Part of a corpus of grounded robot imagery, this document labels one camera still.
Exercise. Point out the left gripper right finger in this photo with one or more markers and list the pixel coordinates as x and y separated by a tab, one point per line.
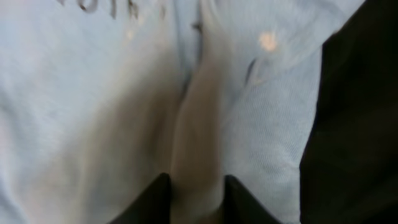
241	207

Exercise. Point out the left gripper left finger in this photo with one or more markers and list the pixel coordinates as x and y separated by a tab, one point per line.
152	206

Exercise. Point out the light blue printed t-shirt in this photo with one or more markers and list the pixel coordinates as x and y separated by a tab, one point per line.
99	97

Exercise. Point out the black garment on table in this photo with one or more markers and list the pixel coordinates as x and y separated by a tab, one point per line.
349	169

